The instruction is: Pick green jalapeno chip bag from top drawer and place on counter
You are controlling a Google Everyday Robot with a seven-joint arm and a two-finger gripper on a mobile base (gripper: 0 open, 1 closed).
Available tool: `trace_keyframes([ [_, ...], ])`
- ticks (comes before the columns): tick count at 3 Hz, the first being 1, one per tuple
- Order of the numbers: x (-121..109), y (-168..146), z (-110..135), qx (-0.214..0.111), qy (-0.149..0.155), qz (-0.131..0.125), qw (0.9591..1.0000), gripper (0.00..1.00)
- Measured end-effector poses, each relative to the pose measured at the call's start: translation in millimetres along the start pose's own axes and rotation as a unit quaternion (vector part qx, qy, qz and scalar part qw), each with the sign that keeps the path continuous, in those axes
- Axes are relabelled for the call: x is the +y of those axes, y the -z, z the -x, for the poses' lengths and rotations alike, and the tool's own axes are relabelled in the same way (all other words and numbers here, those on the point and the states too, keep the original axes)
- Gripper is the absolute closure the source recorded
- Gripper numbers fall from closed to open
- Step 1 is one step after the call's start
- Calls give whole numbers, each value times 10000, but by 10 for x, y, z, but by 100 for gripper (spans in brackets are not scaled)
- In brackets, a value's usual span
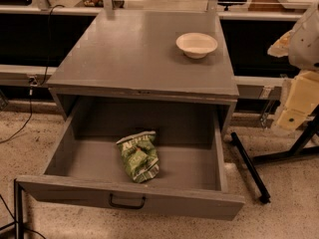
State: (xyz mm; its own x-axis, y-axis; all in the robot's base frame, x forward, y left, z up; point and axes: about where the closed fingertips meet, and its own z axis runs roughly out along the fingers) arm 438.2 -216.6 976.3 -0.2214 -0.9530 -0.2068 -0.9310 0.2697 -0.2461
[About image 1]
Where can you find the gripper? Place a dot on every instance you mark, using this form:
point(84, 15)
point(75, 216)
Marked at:
point(306, 44)

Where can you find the green jalapeno chip bag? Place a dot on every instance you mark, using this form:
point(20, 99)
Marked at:
point(139, 155)

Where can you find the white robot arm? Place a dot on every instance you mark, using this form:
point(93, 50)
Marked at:
point(304, 48)

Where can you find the grey cabinet counter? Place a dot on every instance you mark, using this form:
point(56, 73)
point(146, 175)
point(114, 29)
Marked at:
point(133, 54)

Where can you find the grey open drawer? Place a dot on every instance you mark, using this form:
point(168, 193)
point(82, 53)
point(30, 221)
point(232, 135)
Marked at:
point(86, 165)

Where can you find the white bowl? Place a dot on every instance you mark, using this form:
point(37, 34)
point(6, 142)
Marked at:
point(196, 45)

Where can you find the black metal stand leg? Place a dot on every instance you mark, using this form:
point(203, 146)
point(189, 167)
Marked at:
point(254, 181)

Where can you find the black drawer handle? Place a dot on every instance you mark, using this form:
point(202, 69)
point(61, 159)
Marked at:
point(126, 203)

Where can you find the black frame bottom left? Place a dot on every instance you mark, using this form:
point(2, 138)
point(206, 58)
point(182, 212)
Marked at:
point(16, 214)

